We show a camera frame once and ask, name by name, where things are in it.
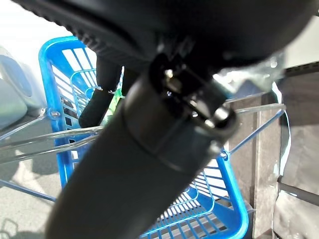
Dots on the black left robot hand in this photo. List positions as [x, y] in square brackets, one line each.
[149, 139]

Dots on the blue plastic shopping basket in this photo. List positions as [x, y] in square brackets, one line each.
[46, 82]

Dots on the green bottle in basket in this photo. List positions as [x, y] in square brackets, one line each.
[115, 104]

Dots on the silver left robot leg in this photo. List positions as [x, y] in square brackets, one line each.
[15, 82]

